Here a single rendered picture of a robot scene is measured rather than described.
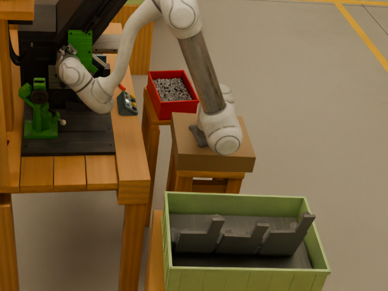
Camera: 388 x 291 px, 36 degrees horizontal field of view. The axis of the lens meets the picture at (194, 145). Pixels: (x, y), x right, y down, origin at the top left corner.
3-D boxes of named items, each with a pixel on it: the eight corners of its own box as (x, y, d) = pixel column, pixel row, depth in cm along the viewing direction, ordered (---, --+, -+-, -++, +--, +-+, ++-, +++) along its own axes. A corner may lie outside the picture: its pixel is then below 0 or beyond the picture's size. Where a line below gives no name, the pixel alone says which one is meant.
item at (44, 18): (57, 61, 330) (56, 4, 309) (58, 91, 307) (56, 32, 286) (23, 60, 326) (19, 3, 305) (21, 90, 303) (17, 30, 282)
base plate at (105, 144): (100, 40, 359) (100, 37, 358) (115, 155, 275) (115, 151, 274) (29, 38, 350) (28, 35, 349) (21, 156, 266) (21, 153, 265)
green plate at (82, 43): (91, 68, 300) (91, 26, 292) (92, 73, 293) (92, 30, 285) (68, 68, 298) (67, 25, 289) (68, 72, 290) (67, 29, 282)
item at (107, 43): (122, 39, 318) (122, 34, 316) (125, 54, 306) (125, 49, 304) (47, 37, 309) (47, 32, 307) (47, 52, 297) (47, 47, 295)
